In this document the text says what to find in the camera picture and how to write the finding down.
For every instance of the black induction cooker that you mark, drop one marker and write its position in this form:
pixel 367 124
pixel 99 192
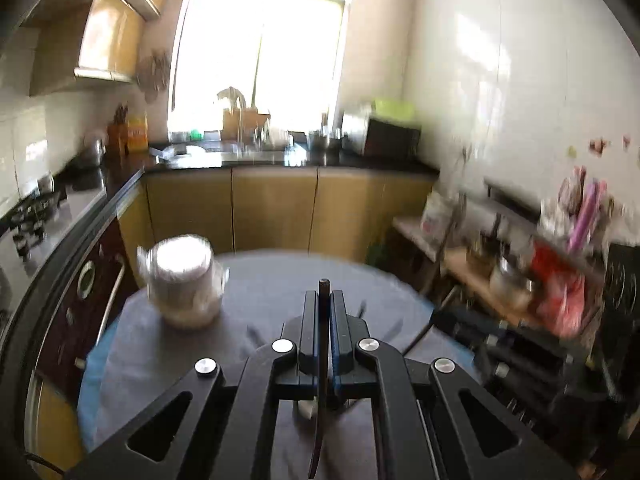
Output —
pixel 625 285

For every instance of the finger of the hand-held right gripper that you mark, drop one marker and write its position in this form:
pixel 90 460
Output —
pixel 457 327

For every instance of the wooden storage shelf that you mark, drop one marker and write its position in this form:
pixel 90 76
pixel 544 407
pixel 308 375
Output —
pixel 415 232

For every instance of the brown wooden box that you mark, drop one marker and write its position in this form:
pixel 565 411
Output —
pixel 250 122

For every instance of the dark wooden chopstick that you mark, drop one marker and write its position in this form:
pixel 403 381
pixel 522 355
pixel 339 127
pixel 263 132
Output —
pixel 325 340

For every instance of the hanging woven trivet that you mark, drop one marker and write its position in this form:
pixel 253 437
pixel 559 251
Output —
pixel 154 71

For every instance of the dark red built-in oven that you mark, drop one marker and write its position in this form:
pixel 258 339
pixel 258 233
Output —
pixel 85 310

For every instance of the orange bottle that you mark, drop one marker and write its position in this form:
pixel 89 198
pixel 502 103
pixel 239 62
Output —
pixel 137 132

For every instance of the gas stove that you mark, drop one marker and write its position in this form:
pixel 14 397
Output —
pixel 30 220

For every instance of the black kitchen countertop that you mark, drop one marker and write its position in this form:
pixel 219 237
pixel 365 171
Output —
pixel 90 195

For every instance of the yellow upper cabinet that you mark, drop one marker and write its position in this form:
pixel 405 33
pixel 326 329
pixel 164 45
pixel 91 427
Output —
pixel 107 40

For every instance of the steel kettle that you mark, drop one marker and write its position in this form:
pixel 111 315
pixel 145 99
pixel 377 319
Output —
pixel 95 149

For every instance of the wooden knife block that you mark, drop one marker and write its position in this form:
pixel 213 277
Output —
pixel 117 137

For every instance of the red plastic bag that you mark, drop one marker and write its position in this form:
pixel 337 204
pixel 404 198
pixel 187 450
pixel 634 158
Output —
pixel 555 285

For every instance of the kitchen window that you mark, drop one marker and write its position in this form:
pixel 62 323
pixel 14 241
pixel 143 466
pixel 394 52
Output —
pixel 300 60

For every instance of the light grey table cloth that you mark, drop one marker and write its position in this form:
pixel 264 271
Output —
pixel 240 285

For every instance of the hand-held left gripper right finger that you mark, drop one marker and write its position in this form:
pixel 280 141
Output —
pixel 339 350

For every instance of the pink plastic items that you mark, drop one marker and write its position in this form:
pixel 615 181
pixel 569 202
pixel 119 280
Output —
pixel 585 210

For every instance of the yellow base cabinets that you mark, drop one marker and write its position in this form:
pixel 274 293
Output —
pixel 275 210

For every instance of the black microwave oven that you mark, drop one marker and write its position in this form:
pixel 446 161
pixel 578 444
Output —
pixel 390 137

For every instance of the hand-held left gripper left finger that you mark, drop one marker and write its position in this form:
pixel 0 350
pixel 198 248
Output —
pixel 311 345

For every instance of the steel sink faucet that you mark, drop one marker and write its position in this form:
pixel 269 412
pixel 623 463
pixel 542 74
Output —
pixel 235 97

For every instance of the plastic-wrapped white jar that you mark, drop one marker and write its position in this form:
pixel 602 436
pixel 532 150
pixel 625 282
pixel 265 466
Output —
pixel 182 280

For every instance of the steel pot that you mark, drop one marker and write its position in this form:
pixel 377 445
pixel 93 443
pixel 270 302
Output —
pixel 510 285

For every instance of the black wall rail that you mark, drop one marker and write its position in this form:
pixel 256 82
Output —
pixel 510 197

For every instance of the green plastic basket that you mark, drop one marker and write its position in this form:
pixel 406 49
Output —
pixel 395 107

